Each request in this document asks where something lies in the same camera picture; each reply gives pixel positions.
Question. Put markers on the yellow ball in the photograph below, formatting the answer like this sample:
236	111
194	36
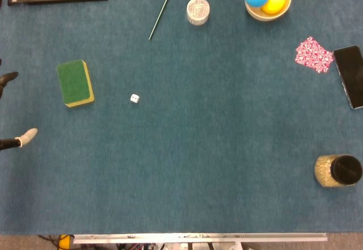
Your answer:
274	2

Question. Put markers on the beige bowl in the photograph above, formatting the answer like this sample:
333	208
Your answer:
280	13

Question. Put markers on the yellow round object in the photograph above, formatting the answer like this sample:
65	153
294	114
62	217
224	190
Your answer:
64	242

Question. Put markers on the grain jar with black lid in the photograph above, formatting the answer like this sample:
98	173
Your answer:
339	170

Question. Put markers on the black smartphone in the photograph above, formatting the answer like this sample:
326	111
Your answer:
350	75

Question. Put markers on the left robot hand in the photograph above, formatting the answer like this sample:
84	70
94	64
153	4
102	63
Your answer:
27	136

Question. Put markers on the aluminium table edge rail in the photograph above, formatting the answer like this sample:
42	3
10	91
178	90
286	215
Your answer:
198	237

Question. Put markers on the white die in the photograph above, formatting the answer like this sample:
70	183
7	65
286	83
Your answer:
134	98

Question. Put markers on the clear round clip box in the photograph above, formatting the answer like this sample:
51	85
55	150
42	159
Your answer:
198	10

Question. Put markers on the green yellow sponge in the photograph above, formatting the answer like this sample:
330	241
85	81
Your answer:
74	82

